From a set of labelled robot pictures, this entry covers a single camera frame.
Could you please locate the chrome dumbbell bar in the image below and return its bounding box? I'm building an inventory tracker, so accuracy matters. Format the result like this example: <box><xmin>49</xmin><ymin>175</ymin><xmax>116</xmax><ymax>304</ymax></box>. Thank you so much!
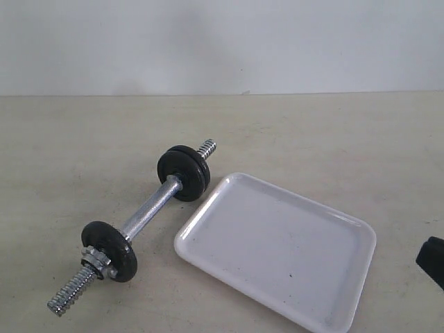
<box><xmin>47</xmin><ymin>139</ymin><xmax>216</xmax><ymax>317</ymax></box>

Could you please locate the black weight plate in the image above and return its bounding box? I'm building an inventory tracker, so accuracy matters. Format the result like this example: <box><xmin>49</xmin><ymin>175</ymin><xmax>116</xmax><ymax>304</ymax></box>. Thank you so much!
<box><xmin>157</xmin><ymin>150</ymin><xmax>205</xmax><ymax>202</ymax></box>
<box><xmin>157</xmin><ymin>145</ymin><xmax>211</xmax><ymax>202</ymax></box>
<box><xmin>81</xmin><ymin>221</ymin><xmax>138</xmax><ymax>282</ymax></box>

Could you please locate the white rectangular plastic tray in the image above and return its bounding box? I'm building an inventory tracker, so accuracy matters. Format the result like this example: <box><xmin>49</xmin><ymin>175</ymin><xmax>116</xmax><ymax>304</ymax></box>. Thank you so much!
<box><xmin>174</xmin><ymin>173</ymin><xmax>377</xmax><ymax>332</ymax></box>

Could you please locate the chrome spin-lock collar nut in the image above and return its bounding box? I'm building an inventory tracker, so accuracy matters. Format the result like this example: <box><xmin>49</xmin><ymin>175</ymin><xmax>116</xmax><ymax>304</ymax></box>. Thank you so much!
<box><xmin>80</xmin><ymin>246</ymin><xmax>111</xmax><ymax>280</ymax></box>

